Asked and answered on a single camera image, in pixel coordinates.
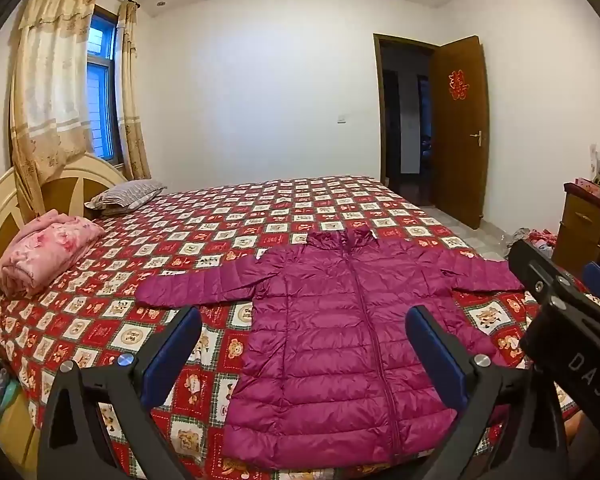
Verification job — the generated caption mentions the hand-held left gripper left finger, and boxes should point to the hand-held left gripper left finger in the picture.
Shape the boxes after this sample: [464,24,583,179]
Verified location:
[36,306,204,480]

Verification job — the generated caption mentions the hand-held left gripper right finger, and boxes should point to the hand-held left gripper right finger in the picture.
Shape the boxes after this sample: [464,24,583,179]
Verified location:
[404,304,569,480]

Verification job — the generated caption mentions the magenta puffer jacket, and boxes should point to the magenta puffer jacket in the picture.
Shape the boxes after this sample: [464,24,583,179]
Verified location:
[135,225,526,472]

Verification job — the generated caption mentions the clutter on floor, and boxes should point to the clutter on floor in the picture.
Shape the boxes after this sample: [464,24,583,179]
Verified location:
[509,226,562,252]

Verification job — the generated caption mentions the brown wooden cabinet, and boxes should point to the brown wooden cabinet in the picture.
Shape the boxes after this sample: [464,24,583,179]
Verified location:
[552,182,600,281]

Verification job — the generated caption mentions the red checkered bear bedspread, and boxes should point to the red checkered bear bedspread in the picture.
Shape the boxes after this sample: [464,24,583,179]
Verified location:
[0,175,583,480]

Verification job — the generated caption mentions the brown wooden door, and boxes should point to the brown wooden door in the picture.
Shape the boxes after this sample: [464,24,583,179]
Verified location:
[429,35,491,231]

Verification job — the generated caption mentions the folded pink floral blanket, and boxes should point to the folded pink floral blanket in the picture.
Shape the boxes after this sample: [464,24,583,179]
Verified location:
[0,208,106,299]

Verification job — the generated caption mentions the grey striped pillow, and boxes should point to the grey striped pillow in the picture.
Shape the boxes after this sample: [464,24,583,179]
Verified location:
[84,179,167,210]

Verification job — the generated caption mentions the blue patterned item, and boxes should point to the blue patterned item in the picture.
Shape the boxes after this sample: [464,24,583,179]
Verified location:
[0,366,19,420]

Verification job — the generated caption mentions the red paper door decoration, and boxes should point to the red paper door decoration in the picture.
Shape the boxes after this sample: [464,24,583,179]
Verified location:
[447,70,469,101]

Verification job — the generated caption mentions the beige wooden headboard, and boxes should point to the beige wooden headboard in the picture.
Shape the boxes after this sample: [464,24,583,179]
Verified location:
[0,152,131,471]

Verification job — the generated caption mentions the narrow beige floral curtain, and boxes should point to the narrow beige floral curtain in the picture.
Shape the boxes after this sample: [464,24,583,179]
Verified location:
[115,0,152,181]

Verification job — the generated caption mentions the window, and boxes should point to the window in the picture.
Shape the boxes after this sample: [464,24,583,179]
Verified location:
[84,5,127,166]

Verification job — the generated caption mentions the wide beige floral curtain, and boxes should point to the wide beige floral curtain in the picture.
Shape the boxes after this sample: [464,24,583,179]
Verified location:
[9,0,99,222]

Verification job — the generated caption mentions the dark wooden door frame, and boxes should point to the dark wooden door frame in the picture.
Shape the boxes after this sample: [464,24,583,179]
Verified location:
[373,33,441,209]

